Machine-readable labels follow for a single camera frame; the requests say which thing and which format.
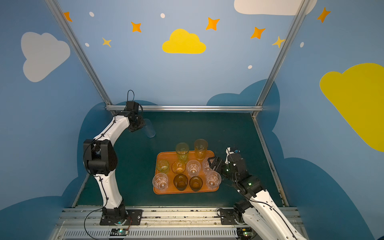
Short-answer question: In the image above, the clear faceted glass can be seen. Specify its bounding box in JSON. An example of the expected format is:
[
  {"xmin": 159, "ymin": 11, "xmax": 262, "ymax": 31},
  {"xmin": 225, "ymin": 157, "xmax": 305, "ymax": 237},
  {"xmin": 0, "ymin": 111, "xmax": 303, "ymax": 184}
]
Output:
[
  {"xmin": 202, "ymin": 158, "xmax": 212, "ymax": 175},
  {"xmin": 152, "ymin": 173, "xmax": 169, "ymax": 192},
  {"xmin": 186, "ymin": 160, "xmax": 202, "ymax": 178},
  {"xmin": 206, "ymin": 171, "xmax": 222, "ymax": 190}
]

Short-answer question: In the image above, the tall clear bluish glass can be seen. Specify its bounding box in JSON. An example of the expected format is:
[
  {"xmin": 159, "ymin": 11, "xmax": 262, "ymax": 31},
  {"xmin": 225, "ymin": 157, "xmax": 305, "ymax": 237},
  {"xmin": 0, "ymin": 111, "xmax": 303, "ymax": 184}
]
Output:
[{"xmin": 142, "ymin": 119, "xmax": 156, "ymax": 138}]

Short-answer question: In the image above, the tall amber glass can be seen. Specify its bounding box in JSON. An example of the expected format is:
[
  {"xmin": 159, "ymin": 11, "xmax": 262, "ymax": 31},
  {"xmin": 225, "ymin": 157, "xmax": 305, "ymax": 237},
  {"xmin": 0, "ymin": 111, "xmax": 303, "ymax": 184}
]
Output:
[{"xmin": 194, "ymin": 139, "xmax": 208, "ymax": 161}]

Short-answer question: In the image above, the small olive textured cup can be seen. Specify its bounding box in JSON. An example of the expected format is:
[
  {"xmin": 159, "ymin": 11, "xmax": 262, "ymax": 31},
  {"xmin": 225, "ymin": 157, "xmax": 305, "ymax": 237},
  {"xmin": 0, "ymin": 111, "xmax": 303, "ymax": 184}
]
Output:
[{"xmin": 189, "ymin": 176, "xmax": 203, "ymax": 192}]

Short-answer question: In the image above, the orange plastic tray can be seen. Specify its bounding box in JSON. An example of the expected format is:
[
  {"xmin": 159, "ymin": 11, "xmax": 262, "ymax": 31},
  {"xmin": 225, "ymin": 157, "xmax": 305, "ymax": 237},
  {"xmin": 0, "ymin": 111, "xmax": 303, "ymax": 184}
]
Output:
[{"xmin": 154, "ymin": 151, "xmax": 219, "ymax": 195}]

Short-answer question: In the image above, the tall green glass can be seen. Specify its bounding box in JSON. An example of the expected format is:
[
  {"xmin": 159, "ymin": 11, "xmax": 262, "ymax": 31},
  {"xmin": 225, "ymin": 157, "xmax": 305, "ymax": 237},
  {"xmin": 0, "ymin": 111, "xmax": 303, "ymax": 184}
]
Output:
[{"xmin": 176, "ymin": 143, "xmax": 190, "ymax": 164}]

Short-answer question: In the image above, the short yellow glass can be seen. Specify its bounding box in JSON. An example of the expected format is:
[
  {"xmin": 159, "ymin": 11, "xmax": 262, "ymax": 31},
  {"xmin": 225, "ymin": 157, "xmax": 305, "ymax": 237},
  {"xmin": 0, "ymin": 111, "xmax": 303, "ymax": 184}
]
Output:
[{"xmin": 172, "ymin": 161, "xmax": 186, "ymax": 175}]

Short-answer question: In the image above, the dark olive textured cup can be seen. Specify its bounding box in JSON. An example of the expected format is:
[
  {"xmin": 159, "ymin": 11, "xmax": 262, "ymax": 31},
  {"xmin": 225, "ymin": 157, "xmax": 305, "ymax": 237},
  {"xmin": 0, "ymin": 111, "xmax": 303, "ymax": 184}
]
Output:
[{"xmin": 174, "ymin": 174, "xmax": 188, "ymax": 191}]

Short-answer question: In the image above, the short green glass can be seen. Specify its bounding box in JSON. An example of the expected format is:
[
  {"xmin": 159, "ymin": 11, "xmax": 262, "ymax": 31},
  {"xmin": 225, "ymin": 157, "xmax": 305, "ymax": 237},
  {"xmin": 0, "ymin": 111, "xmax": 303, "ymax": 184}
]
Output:
[{"xmin": 156, "ymin": 160, "xmax": 170, "ymax": 174}]

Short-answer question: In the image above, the clear faceted glass back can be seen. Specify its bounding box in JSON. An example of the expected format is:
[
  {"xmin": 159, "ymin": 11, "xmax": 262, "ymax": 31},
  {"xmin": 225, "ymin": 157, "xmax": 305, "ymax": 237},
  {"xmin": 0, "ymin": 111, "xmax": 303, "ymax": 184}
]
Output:
[{"xmin": 152, "ymin": 173, "xmax": 169, "ymax": 192}]

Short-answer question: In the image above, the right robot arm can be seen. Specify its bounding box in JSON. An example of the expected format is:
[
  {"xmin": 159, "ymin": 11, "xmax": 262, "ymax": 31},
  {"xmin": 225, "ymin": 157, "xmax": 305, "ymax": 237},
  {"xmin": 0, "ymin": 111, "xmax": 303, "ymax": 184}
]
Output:
[{"xmin": 208, "ymin": 152, "xmax": 305, "ymax": 240}]

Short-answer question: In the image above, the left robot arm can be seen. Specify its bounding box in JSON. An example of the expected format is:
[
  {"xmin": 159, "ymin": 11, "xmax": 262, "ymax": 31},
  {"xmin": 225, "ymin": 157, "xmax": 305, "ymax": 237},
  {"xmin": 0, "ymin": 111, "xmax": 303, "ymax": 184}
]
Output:
[{"xmin": 83, "ymin": 110, "xmax": 146, "ymax": 225}]

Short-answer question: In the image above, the right controller board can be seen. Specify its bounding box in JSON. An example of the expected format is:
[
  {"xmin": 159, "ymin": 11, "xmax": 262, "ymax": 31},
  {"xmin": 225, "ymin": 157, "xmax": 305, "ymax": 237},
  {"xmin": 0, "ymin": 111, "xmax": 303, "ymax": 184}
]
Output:
[{"xmin": 236, "ymin": 228, "xmax": 254, "ymax": 240}]

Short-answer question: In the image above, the controller board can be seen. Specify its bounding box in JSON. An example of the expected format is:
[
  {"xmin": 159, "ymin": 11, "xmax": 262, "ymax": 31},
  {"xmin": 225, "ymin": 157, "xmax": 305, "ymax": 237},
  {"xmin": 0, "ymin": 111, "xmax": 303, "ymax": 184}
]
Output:
[
  {"xmin": 236, "ymin": 228, "xmax": 254, "ymax": 240},
  {"xmin": 110, "ymin": 229, "xmax": 129, "ymax": 237}
]

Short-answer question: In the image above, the left controller board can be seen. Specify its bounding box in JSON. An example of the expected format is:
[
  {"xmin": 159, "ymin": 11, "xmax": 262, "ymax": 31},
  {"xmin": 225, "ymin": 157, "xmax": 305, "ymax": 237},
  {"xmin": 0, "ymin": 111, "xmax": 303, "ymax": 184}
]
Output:
[{"xmin": 110, "ymin": 229, "xmax": 129, "ymax": 237}]

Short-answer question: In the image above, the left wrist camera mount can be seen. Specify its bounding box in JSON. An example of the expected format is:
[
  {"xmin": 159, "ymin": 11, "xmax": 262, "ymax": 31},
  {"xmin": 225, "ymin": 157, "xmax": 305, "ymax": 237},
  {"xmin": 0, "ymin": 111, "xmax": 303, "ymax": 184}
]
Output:
[{"xmin": 124, "ymin": 101, "xmax": 143, "ymax": 115}]

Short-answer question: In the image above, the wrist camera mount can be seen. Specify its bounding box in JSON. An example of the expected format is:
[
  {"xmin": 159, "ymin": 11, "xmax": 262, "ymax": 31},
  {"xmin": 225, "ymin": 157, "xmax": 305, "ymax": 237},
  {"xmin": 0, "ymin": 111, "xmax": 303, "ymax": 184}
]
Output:
[
  {"xmin": 124, "ymin": 101, "xmax": 143, "ymax": 115},
  {"xmin": 226, "ymin": 147, "xmax": 240, "ymax": 158}
]

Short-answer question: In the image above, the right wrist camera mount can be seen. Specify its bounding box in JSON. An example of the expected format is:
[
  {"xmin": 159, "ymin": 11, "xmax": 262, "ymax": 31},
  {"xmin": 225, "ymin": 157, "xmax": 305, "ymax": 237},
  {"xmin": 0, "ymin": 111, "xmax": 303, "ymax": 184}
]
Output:
[{"xmin": 226, "ymin": 147, "xmax": 240, "ymax": 158}]

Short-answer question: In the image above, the aluminium rear frame bar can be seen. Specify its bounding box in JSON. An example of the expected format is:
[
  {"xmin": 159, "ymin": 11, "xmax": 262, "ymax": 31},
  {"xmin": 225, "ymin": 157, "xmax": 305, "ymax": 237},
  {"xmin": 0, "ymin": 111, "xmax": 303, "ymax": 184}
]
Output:
[{"xmin": 105, "ymin": 104, "xmax": 264, "ymax": 113}]

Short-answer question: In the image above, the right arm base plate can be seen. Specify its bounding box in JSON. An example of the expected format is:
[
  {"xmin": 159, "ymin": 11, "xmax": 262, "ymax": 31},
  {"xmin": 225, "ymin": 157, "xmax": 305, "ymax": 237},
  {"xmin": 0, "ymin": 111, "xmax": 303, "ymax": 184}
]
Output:
[{"xmin": 217, "ymin": 208, "xmax": 245, "ymax": 225}]

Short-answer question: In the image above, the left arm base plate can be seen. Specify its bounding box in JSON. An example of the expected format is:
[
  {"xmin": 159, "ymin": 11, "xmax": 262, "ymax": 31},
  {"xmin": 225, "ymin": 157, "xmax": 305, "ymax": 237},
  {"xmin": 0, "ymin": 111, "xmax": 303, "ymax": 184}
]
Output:
[{"xmin": 100, "ymin": 209, "xmax": 143, "ymax": 226}]

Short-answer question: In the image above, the front aluminium rail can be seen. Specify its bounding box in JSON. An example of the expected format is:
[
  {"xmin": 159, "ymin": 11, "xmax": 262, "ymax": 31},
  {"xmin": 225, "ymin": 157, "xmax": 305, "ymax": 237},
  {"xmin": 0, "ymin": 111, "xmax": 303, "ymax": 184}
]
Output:
[{"xmin": 47, "ymin": 206, "xmax": 310, "ymax": 240}]

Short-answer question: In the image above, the aluminium left frame post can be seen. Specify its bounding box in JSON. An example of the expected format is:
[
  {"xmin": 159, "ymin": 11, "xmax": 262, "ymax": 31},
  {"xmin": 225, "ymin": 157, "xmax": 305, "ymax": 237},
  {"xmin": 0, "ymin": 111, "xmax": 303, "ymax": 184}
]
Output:
[{"xmin": 45, "ymin": 0, "xmax": 113, "ymax": 109}]

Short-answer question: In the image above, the aluminium frame post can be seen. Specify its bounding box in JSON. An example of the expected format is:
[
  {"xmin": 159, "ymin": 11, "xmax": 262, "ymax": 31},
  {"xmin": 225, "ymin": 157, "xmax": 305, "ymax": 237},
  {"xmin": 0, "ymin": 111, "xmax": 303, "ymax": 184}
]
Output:
[
  {"xmin": 252, "ymin": 0, "xmax": 311, "ymax": 120},
  {"xmin": 45, "ymin": 0, "xmax": 113, "ymax": 109}
]

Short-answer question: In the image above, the aluminium right frame post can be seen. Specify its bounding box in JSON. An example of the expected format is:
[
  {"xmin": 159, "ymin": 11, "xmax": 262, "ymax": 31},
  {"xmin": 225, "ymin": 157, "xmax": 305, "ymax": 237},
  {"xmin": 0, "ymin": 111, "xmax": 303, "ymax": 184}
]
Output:
[{"xmin": 252, "ymin": 0, "xmax": 311, "ymax": 120}]

